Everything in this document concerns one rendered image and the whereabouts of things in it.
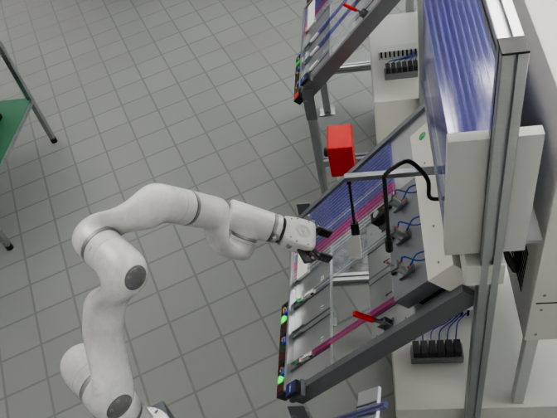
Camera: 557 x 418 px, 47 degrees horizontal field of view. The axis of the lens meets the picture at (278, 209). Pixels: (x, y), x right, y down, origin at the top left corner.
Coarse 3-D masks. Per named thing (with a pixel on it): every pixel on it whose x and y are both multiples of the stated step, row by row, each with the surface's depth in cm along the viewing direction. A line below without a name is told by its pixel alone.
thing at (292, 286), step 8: (288, 288) 217; (288, 296) 214; (288, 304) 212; (288, 312) 210; (288, 320) 208; (288, 328) 206; (288, 336) 204; (288, 344) 202; (288, 352) 200; (288, 360) 199; (288, 368) 197; (288, 376) 195
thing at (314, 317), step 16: (320, 272) 208; (304, 288) 212; (304, 304) 208; (320, 304) 199; (304, 320) 204; (320, 320) 195; (304, 336) 200; (320, 336) 192; (304, 352) 195; (320, 352) 188; (304, 368) 192; (320, 368) 185
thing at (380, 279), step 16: (416, 128) 194; (400, 144) 198; (400, 160) 194; (368, 240) 191; (368, 256) 187; (384, 256) 181; (384, 272) 177; (384, 288) 174; (416, 304) 160; (400, 320) 163
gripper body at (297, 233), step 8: (288, 216) 185; (288, 224) 182; (296, 224) 183; (304, 224) 185; (312, 224) 186; (288, 232) 180; (296, 232) 182; (304, 232) 183; (312, 232) 184; (280, 240) 181; (288, 240) 179; (296, 240) 180; (304, 240) 181; (312, 240) 182; (288, 248) 182; (296, 248) 181; (304, 248) 181; (312, 248) 181
